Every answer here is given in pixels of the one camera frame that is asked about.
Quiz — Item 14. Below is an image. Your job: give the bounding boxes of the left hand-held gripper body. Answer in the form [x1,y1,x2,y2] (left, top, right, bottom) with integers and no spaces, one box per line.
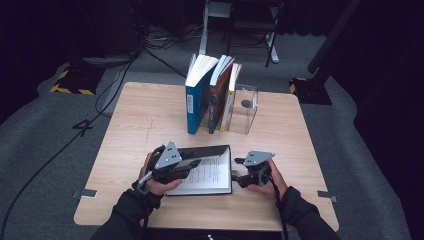
[148,140,193,185]

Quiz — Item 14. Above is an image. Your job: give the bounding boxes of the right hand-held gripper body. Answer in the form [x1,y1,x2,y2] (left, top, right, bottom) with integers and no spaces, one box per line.
[242,150,276,188]

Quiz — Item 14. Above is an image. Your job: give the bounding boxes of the black book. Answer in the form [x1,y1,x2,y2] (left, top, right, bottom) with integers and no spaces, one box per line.
[165,144,233,197]

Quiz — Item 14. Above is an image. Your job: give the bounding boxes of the clear acrylic book rack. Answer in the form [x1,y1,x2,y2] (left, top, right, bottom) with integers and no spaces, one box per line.
[199,83,259,135]

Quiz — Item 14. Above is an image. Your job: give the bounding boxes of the yellow book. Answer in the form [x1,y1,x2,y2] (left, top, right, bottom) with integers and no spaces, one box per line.
[218,62,243,133]

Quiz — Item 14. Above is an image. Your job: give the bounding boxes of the red and blue illustrated book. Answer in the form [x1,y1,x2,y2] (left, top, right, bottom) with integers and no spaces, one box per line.
[208,54,235,135]

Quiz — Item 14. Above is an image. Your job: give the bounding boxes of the person's left hand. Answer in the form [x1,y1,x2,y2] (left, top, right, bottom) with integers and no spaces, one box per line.
[138,152,184,196]

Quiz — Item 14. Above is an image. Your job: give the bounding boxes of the person's right hand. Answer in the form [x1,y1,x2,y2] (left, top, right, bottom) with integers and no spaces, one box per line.
[247,159,288,201]

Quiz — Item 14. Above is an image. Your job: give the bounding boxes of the person's dark clothing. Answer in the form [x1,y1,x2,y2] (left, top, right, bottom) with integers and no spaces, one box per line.
[143,229,284,240]

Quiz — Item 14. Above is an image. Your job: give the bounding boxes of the grey floor tape piece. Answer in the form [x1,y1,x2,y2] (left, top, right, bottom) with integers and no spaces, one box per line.
[72,188,98,200]
[317,190,338,203]

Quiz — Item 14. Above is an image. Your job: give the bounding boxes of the small hazard-striped stand base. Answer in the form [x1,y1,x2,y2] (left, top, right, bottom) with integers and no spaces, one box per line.
[289,77,333,106]

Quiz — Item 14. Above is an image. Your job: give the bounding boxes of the grey round base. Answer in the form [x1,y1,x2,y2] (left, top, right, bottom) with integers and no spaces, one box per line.
[82,54,134,68]

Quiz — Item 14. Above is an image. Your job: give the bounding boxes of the large hazard-striped stand base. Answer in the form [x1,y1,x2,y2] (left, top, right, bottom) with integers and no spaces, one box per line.
[49,64,105,96]

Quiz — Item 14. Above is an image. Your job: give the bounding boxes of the black folding chair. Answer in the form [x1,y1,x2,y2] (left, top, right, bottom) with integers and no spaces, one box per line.
[224,0,288,68]

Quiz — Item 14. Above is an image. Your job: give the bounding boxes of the black slanted pole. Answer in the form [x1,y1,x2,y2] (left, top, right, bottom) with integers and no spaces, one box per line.
[307,0,363,75]

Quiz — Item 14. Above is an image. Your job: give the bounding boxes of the black equipment stand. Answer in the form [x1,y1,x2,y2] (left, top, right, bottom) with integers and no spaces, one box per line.
[68,0,148,68]

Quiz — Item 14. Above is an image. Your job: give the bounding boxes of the black cable with silver plug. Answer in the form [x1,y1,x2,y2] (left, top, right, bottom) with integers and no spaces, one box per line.
[133,168,158,240]

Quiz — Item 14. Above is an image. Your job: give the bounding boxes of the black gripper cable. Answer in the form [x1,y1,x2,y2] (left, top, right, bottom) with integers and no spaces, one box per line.
[266,166,290,240]

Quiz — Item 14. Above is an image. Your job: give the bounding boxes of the thin looped black cable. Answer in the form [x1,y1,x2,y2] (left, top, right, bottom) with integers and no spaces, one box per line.
[94,63,129,118]

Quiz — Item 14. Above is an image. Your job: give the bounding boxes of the straight black floor cable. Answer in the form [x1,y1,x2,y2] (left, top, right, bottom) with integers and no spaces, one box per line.
[143,46,189,79]

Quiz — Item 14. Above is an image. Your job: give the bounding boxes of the long black floor cable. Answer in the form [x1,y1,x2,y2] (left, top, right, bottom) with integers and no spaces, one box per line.
[0,53,139,240]

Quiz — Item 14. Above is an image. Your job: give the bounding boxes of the white desk frame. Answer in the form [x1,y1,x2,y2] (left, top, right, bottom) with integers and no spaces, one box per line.
[198,0,280,64]

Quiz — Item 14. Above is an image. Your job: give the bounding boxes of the tangle of black cables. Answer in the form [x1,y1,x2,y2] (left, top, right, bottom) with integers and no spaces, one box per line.
[144,24,201,48]

